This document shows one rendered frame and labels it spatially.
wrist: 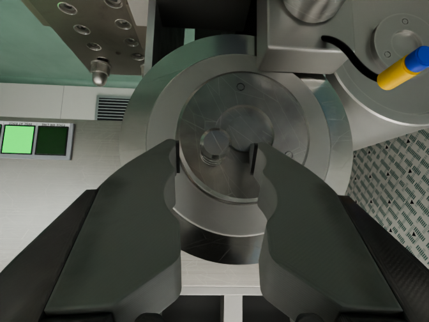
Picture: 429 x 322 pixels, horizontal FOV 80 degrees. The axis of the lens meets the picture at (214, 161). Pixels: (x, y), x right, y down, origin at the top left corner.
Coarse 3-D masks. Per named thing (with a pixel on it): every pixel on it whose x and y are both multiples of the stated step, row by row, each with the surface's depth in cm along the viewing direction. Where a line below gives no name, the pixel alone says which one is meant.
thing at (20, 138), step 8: (8, 128) 48; (16, 128) 48; (24, 128) 48; (32, 128) 48; (8, 136) 47; (16, 136) 47; (24, 136) 47; (32, 136) 48; (8, 144) 47; (16, 144) 47; (24, 144) 47; (8, 152) 47; (16, 152) 47; (24, 152) 47
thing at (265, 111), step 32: (192, 96) 14; (224, 96) 14; (256, 96) 15; (288, 96) 15; (192, 128) 14; (224, 128) 15; (256, 128) 14; (288, 128) 14; (192, 160) 14; (224, 160) 14; (224, 192) 14; (256, 192) 14
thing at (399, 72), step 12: (324, 36) 14; (348, 48) 13; (420, 48) 10; (408, 60) 10; (420, 60) 10; (372, 72) 12; (384, 72) 11; (396, 72) 11; (408, 72) 10; (384, 84) 11; (396, 84) 11
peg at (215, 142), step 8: (216, 128) 11; (208, 136) 11; (216, 136) 11; (224, 136) 11; (200, 144) 11; (208, 144) 11; (216, 144) 11; (224, 144) 11; (200, 152) 12; (208, 152) 11; (216, 152) 11; (224, 152) 11; (208, 160) 12; (216, 160) 12
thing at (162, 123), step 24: (192, 72) 16; (216, 72) 16; (264, 72) 17; (288, 72) 17; (168, 96) 16; (312, 96) 16; (168, 120) 16; (312, 120) 16; (312, 144) 16; (312, 168) 16; (192, 192) 15; (192, 216) 15; (216, 216) 15; (240, 216) 15; (264, 216) 15
